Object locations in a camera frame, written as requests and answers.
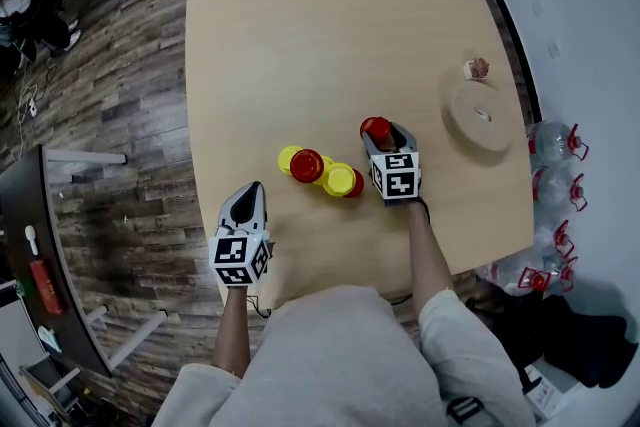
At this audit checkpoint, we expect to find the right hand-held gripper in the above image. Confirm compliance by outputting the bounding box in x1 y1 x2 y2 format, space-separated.
359 121 423 208

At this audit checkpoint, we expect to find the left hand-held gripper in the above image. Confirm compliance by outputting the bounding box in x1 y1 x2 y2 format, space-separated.
208 181 274 289

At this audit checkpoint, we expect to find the red paper cup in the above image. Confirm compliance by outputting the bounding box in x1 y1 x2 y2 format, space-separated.
289 148 325 184
359 116 392 141
344 168 365 199

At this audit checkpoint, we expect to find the yellow paper cup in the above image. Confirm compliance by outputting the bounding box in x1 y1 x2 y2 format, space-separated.
322 162 357 199
277 145 301 176
313 154 337 189

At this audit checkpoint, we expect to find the person's left forearm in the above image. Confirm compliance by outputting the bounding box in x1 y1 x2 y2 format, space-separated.
212 284 251 379

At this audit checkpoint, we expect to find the person's right forearm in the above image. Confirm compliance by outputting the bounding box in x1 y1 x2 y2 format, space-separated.
407 202 456 316

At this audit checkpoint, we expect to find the cluster of clear water jugs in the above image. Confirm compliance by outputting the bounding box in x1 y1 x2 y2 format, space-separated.
474 119 591 299

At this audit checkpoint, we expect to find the person's grey sweatshirt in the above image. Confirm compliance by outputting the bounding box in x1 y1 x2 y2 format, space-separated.
152 284 539 427

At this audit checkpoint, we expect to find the red book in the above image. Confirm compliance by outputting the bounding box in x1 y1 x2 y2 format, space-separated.
28 259 66 315

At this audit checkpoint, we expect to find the dark table with white legs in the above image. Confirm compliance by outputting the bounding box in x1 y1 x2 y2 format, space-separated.
0 144 169 379

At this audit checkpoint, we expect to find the white and teal item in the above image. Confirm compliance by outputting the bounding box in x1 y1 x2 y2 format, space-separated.
37 324 64 355

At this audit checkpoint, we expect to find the white metal rack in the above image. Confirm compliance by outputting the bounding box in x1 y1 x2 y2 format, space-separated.
0 354 81 427

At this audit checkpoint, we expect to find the white printed box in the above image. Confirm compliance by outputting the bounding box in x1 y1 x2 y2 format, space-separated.
522 362 586 421

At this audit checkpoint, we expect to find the beige woven rope basket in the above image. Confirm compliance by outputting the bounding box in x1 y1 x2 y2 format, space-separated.
442 82 524 161

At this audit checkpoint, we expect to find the black strap buckle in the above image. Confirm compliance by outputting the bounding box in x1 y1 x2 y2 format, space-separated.
446 395 486 425

